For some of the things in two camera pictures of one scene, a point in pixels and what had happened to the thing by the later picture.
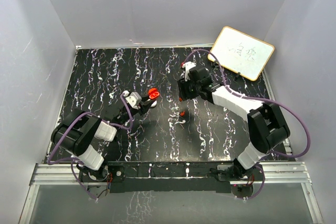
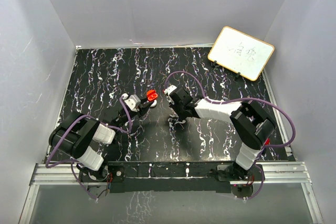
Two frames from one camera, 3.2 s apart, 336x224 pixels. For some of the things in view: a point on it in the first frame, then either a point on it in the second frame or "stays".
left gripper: [144, 105] stays
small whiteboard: [241, 53] stays
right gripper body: [189, 90] to [178, 110]
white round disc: [154, 104] stays
